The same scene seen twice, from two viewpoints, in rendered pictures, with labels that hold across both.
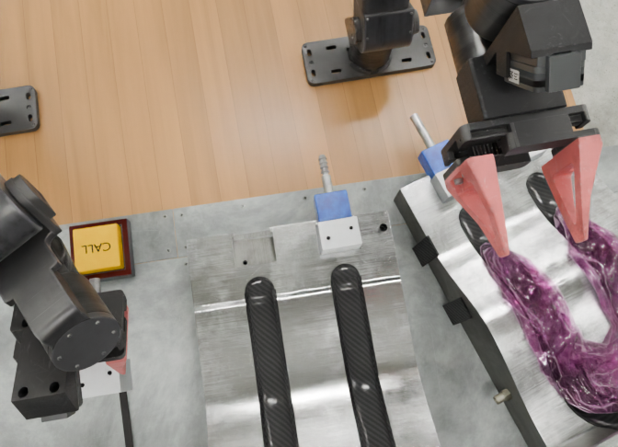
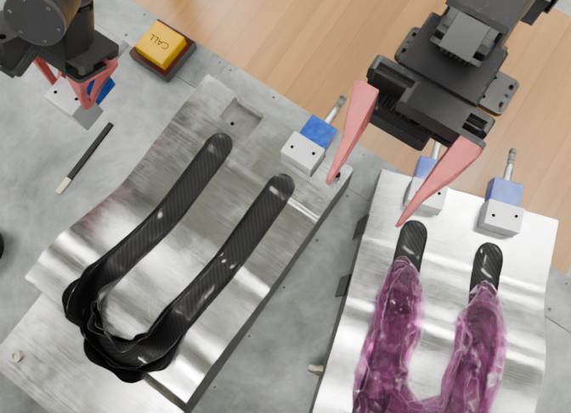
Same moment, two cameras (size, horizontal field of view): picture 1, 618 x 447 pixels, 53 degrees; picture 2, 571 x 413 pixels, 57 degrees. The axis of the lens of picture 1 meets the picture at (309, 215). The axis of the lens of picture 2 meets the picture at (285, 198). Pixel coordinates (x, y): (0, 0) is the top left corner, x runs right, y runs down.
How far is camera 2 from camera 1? 0.24 m
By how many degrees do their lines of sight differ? 14
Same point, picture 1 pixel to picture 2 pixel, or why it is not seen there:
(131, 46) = not seen: outside the picture
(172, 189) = (240, 50)
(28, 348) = not seen: hidden behind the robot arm
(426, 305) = (329, 267)
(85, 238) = (158, 31)
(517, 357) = (345, 346)
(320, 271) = (269, 167)
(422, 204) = (387, 192)
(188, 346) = not seen: hidden behind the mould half
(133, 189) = (217, 31)
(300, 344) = (212, 200)
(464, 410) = (286, 358)
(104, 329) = (51, 20)
